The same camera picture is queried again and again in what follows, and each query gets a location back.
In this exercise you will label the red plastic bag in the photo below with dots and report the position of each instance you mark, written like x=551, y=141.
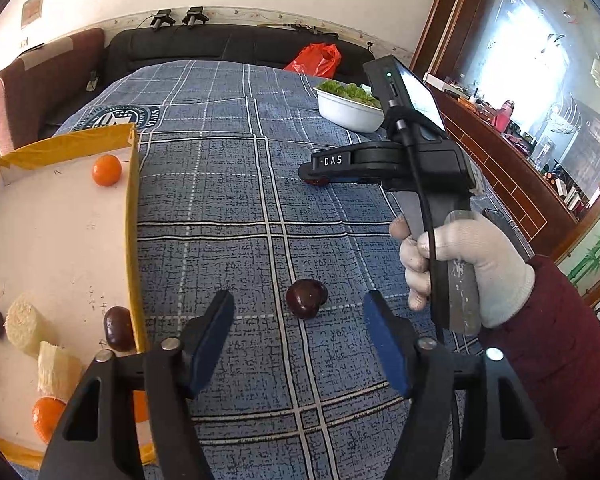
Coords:
x=315, y=60

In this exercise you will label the small wall sign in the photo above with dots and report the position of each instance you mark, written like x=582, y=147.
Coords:
x=32, y=7

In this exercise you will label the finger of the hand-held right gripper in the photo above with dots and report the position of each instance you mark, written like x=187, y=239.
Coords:
x=352, y=178
x=330, y=161

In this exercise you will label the smartphone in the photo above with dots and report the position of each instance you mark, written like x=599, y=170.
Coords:
x=515, y=240

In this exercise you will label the glass window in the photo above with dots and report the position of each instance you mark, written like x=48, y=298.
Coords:
x=530, y=35

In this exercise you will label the green bamboo wall decal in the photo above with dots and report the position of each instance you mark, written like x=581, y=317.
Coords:
x=595, y=255

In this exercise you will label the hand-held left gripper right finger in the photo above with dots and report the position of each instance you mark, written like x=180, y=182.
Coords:
x=387, y=345

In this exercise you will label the white bowl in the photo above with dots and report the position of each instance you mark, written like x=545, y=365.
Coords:
x=347, y=116

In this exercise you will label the person's right forearm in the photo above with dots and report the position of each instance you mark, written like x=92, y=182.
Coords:
x=565, y=360

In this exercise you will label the white flat box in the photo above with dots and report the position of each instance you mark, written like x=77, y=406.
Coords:
x=432, y=80

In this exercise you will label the pink bottle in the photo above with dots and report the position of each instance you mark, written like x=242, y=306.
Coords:
x=502, y=115

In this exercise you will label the large orange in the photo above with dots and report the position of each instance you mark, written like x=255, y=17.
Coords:
x=47, y=420

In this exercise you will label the black clamp device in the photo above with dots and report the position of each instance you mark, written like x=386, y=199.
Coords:
x=162, y=19
x=195, y=15

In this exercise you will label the yellow-edged cardboard box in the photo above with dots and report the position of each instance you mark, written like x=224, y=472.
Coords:
x=55, y=240

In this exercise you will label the black sofa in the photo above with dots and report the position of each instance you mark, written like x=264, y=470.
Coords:
x=180, y=45

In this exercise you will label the green lettuce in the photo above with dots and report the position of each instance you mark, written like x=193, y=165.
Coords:
x=347, y=91

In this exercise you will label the person's right hand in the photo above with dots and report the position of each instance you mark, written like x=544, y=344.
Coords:
x=495, y=270

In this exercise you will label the blue plaid blanket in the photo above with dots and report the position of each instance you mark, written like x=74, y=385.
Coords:
x=230, y=185

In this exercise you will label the small orange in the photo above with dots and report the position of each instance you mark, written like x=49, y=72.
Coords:
x=106, y=170

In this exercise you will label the brown chair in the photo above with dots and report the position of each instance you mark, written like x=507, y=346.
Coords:
x=45, y=85

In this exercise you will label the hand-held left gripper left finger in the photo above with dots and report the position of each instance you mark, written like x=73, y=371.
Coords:
x=212, y=345

